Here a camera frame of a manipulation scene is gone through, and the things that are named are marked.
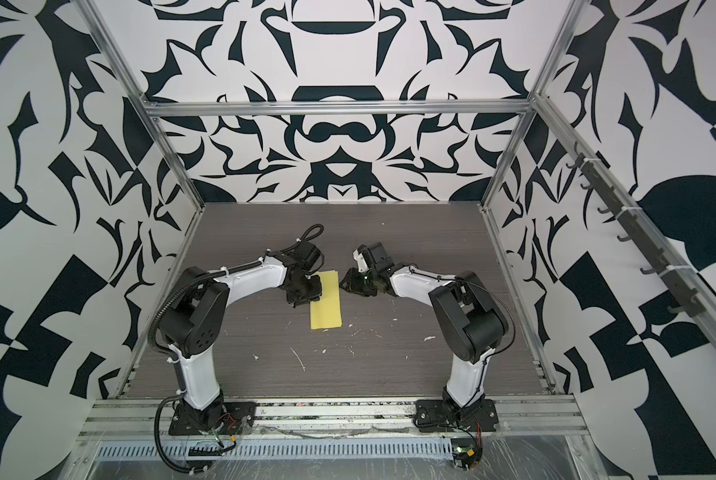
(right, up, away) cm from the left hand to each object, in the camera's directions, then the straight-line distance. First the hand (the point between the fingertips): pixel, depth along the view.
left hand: (320, 292), depth 94 cm
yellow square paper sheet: (+2, -5, -2) cm, 6 cm away
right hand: (+7, +3, -2) cm, 8 cm away
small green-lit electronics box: (+37, -33, -23) cm, 55 cm away
